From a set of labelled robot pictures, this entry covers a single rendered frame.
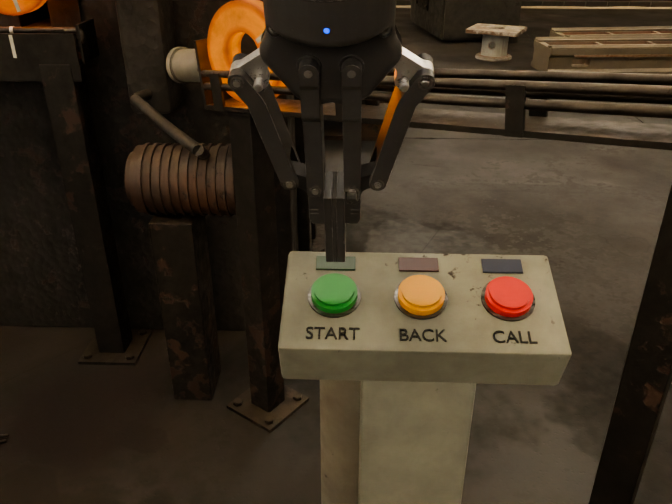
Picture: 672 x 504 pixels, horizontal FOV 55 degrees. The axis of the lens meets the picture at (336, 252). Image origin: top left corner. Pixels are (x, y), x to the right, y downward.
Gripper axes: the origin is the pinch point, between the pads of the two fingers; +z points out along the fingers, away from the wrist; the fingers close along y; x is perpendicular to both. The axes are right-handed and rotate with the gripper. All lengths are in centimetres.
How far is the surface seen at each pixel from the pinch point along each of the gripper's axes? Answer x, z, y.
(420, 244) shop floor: -99, 110, -21
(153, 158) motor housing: -50, 36, 34
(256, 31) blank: -52, 14, 14
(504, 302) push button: 1.4, 8.4, -14.1
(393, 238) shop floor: -102, 112, -12
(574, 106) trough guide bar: -23.7, 6.5, -24.7
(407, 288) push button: 0.1, 8.3, -6.0
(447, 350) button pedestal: 5.5, 9.5, -9.1
